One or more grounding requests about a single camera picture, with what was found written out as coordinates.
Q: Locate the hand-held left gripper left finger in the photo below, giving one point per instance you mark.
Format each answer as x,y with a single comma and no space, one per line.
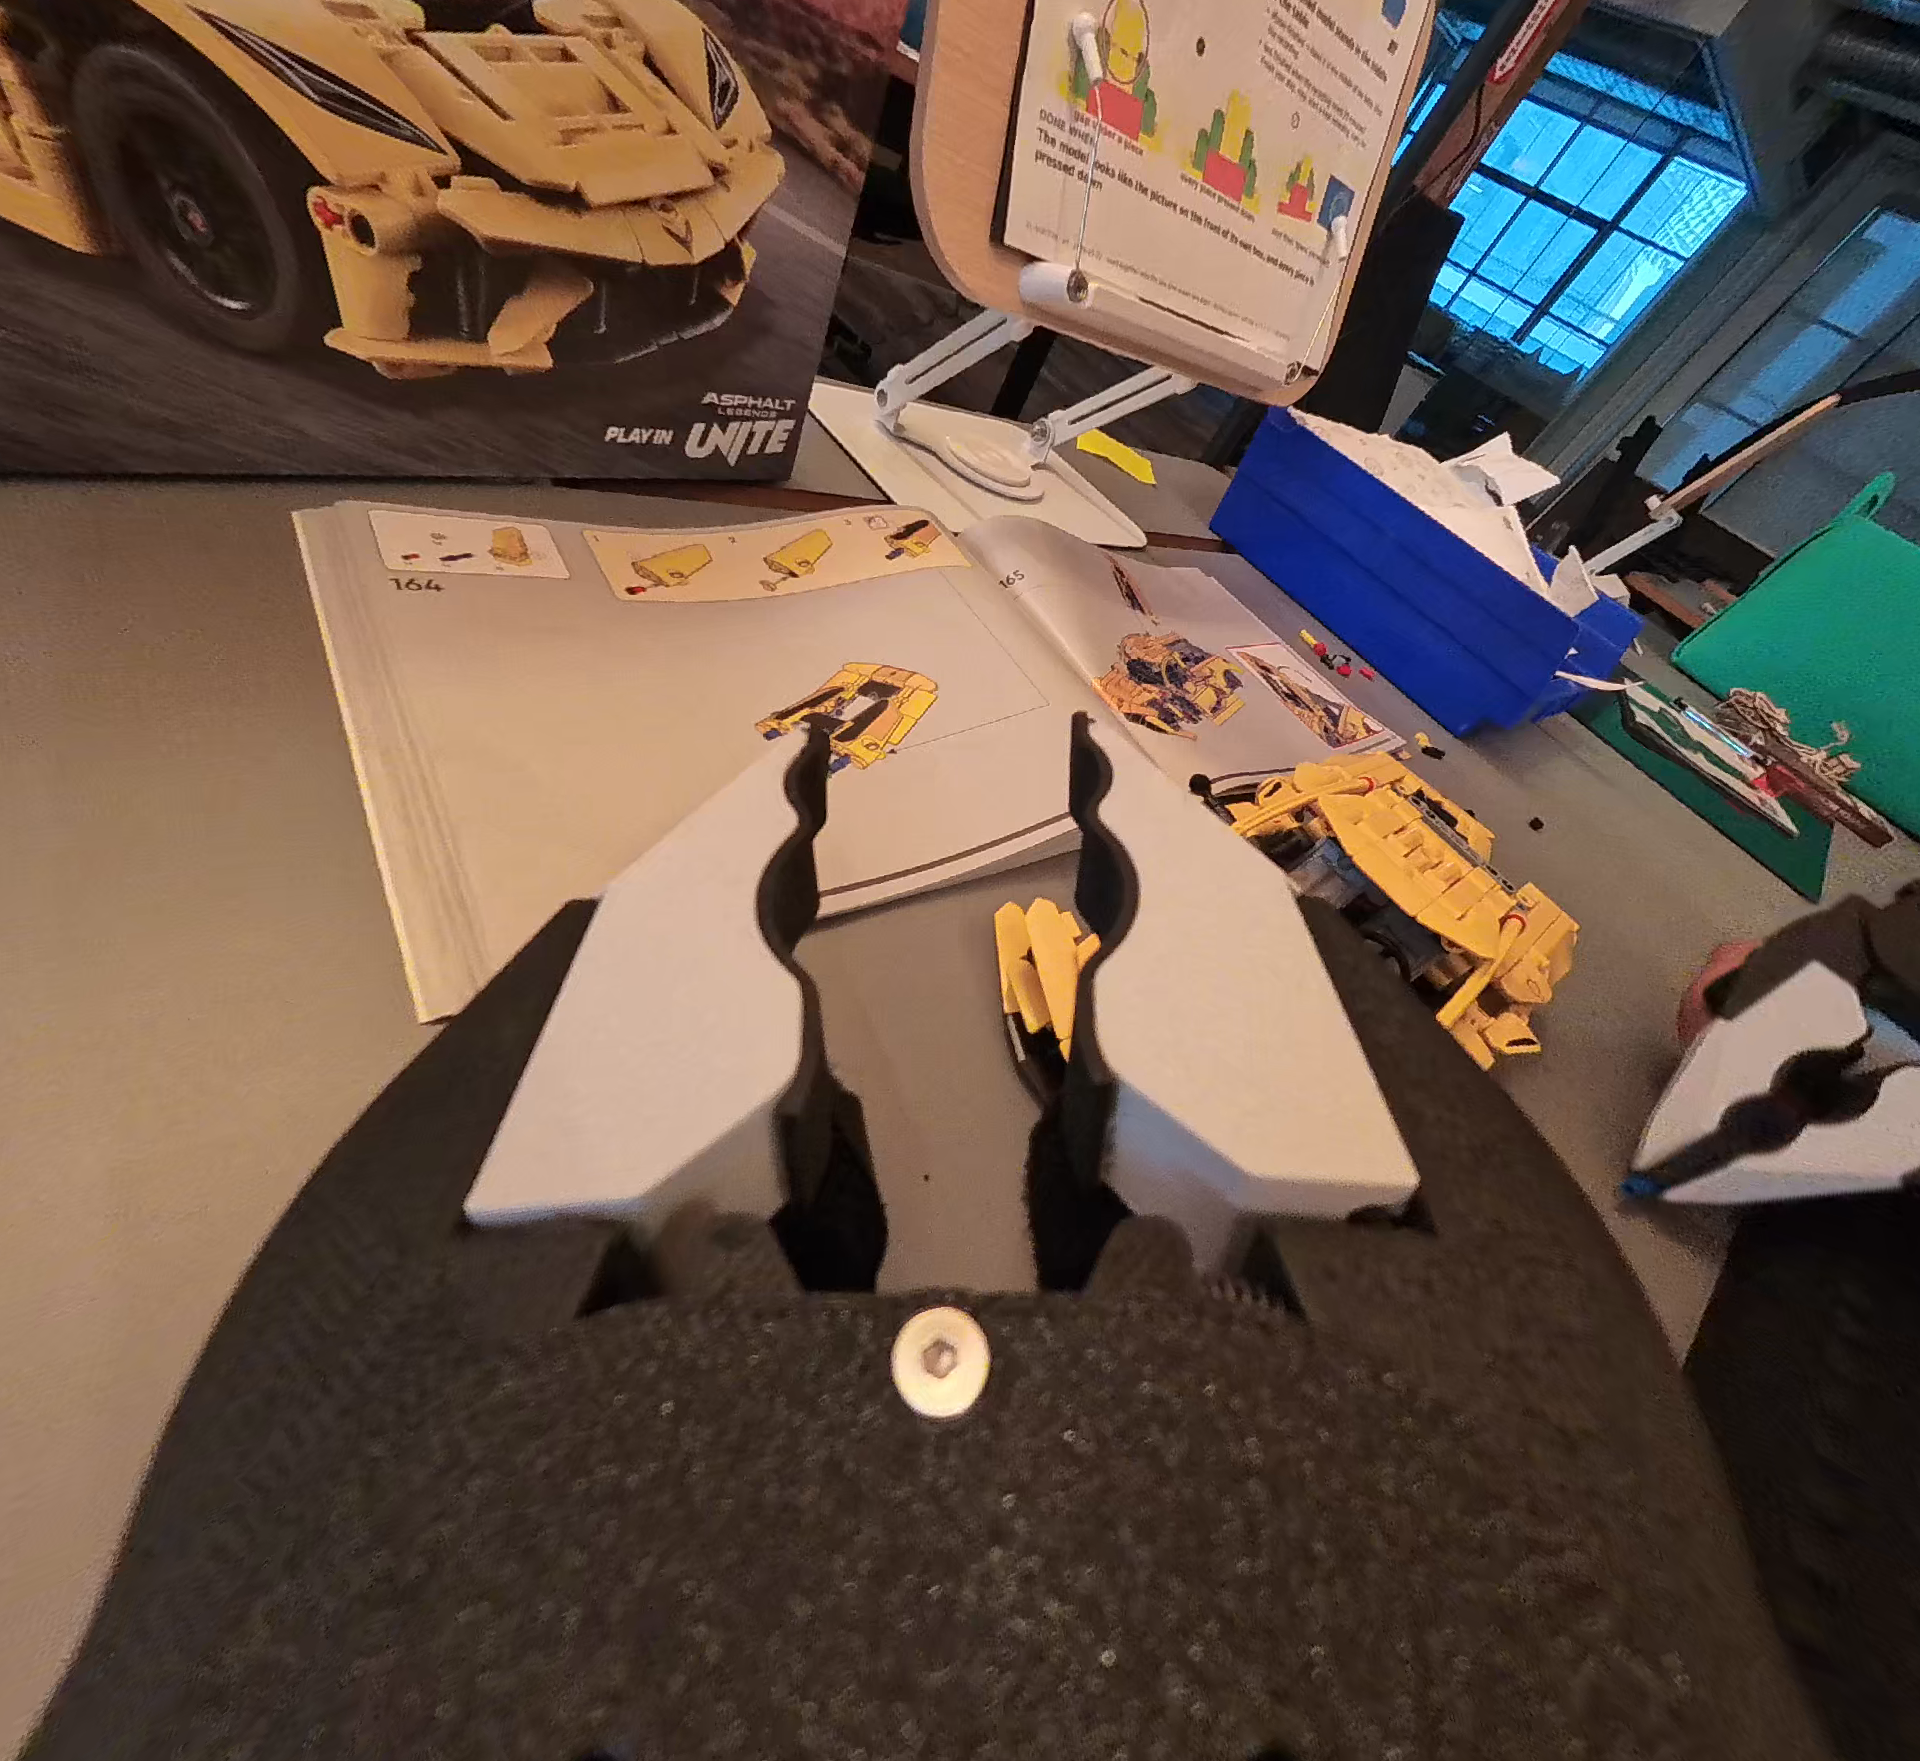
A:
644,1041

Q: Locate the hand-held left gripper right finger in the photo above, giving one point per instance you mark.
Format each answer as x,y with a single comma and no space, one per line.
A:
1245,1041

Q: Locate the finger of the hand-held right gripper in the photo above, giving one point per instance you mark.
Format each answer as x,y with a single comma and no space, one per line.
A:
1845,1148
1770,1028

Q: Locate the yellow brick subassembly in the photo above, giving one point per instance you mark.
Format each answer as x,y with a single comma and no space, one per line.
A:
1033,965

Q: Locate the yellow brick car model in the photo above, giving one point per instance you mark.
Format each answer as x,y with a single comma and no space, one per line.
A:
1426,860

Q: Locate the grey desk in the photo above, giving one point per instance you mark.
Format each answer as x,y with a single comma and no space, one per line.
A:
149,892

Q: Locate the person's right hand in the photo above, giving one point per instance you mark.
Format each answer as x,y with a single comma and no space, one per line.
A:
1710,987

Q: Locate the green storage bin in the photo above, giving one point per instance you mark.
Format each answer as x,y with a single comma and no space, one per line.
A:
1785,845

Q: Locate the model kit box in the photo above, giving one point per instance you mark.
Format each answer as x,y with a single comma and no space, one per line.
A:
1770,741

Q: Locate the open instruction booklet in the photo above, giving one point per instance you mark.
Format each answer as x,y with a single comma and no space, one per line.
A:
601,741

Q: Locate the black studded mat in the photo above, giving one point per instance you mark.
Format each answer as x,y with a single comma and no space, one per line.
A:
1829,1461

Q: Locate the green board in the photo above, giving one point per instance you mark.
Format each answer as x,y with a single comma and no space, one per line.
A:
1829,621

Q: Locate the scattered small brick pins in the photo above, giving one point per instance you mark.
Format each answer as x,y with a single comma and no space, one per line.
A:
1336,660

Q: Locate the blue storage bin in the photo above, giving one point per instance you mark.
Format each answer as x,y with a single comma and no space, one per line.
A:
1380,577

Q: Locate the crumpled white paper bags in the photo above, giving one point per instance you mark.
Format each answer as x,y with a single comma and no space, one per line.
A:
1426,470

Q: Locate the yellow paper scrap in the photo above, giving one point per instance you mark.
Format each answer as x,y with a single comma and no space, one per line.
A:
1118,456

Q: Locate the dark toy car set box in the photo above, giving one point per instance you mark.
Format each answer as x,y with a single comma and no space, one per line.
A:
451,141

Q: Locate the printed instruction sheet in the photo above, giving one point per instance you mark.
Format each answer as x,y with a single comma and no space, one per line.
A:
1200,68

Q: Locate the document stand with sheet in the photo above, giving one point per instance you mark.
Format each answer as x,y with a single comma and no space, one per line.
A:
961,68

